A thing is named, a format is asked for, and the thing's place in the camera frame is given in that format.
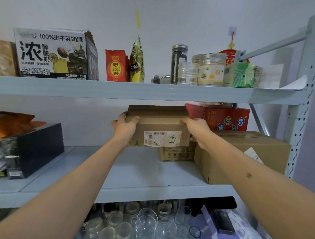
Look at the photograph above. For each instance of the person's left hand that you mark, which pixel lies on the person's left hand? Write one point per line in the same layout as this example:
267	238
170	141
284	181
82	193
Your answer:
124	130

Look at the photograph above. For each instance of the person's right hand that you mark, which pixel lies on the person's right hand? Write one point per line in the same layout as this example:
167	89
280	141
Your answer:
199	130

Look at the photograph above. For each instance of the large red cartoon gift box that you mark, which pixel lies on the large red cartoon gift box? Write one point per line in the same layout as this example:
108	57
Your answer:
221	115

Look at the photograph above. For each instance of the long taped cardboard box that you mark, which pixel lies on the long taped cardboard box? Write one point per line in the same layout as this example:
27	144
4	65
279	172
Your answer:
177	154

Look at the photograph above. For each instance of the plain brown cardboard box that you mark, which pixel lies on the plain brown cardboard box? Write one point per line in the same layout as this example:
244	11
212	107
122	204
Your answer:
157	115

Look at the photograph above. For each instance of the grey metal shelves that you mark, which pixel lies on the grey metal shelves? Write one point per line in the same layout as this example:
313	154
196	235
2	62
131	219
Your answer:
123	89

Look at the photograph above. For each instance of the wide clear-taped cardboard box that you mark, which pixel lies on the wide clear-taped cardboard box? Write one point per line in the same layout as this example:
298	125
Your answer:
270	152

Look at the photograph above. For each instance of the person's left forearm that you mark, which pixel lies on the person's left forearm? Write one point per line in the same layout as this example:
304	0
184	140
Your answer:
61	192

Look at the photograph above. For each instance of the person's right forearm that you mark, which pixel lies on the person's right forearm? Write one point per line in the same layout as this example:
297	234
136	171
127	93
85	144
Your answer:
258	192

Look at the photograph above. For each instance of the ribbed clear plastic jar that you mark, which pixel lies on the ribbed clear plastic jar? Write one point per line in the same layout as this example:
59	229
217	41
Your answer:
188	73

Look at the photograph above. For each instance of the labelled clear plastic jar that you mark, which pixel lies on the labelled clear plastic jar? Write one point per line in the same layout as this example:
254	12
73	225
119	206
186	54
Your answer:
211	71

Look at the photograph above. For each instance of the small dark canister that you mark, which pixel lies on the small dark canister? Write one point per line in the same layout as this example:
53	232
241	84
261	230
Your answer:
157	79

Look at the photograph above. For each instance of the red yellow-label packet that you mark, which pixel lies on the red yellow-label packet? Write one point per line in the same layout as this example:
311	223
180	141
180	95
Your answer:
115	66

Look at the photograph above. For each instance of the yellow green snack bag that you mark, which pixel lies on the yellow green snack bag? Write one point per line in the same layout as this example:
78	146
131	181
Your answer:
136	66

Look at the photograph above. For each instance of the green patterned tea packet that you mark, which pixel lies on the green patterned tea packet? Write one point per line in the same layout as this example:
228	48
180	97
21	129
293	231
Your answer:
241	75

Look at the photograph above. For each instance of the metal-lid glass jar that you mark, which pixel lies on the metal-lid glass jar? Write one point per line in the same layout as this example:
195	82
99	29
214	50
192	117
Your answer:
178	55

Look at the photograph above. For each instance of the red knot ornament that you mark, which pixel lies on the red knot ornament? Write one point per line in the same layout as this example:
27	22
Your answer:
231	55

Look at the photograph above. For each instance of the plain purple bag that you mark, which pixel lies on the plain purple bag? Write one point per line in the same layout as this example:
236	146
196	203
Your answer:
206	221

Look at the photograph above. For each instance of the small black box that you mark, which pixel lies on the small black box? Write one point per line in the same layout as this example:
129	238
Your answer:
222	221

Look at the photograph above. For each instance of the large black box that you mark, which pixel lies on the large black box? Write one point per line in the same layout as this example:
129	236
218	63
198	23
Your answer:
32	150

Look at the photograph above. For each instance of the group of clear glass cups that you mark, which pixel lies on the group of clear glass cups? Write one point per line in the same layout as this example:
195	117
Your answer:
145	224

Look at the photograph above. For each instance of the white black milk carton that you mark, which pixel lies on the white black milk carton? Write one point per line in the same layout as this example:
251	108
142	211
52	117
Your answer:
49	56

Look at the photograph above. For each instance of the white paper sheet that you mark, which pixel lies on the white paper sheet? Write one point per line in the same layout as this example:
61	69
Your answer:
295	85

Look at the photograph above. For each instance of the purple patterned white bag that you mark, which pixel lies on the purple patterned white bag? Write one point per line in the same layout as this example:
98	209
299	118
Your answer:
243	229

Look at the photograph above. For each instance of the tan textured packet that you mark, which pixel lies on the tan textured packet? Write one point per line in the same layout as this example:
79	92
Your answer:
7	59

